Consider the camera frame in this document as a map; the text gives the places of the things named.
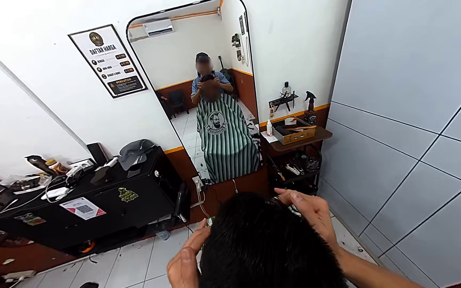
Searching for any person's left hand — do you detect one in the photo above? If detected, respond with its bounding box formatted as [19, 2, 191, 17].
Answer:
[166, 218, 212, 288]

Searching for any person's right hand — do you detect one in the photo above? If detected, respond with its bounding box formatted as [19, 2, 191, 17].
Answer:
[274, 188, 339, 253]

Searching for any person's right forearm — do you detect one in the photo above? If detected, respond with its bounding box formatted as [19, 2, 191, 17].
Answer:
[335, 245, 425, 288]

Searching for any yellow brown box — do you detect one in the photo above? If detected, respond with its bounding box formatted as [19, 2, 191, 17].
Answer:
[273, 117, 317, 145]

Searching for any brown black trolley table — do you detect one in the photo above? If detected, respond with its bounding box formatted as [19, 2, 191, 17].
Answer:
[261, 126, 333, 197]

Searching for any green black sticker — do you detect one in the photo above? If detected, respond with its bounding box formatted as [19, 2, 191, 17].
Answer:
[118, 187, 139, 203]

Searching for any black amber spray bottle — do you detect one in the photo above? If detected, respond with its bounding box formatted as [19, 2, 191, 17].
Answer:
[304, 91, 317, 126]

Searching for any black cabinet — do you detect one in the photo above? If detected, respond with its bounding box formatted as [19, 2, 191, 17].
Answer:
[0, 146, 192, 257]

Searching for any grey cap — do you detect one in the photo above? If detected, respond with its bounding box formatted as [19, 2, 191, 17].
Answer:
[118, 139, 157, 171]

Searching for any white red code sign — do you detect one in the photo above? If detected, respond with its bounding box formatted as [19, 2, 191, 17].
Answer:
[59, 196, 106, 221]

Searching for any black box speaker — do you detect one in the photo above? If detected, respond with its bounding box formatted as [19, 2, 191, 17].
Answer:
[87, 143, 110, 166]

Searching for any white power strip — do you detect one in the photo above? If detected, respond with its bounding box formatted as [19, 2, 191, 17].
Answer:
[66, 159, 94, 177]

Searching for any grey panelled partition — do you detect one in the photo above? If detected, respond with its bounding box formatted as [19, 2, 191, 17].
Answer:
[319, 0, 461, 288]

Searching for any brown jar with yellow lid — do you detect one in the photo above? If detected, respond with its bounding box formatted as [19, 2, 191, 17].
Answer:
[46, 159, 69, 176]

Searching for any red green sticker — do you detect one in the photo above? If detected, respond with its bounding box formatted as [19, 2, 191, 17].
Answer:
[14, 213, 47, 226]

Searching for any tall black-framed mirror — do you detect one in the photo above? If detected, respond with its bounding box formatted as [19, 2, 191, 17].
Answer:
[126, 0, 263, 185]

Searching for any white black price poster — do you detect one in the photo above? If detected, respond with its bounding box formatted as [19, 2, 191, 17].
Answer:
[67, 24, 149, 99]

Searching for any white cable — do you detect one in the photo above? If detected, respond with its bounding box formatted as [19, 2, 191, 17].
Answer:
[190, 185, 212, 219]

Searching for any black wall shelf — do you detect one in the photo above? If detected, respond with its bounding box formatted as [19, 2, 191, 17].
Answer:
[268, 91, 299, 112]

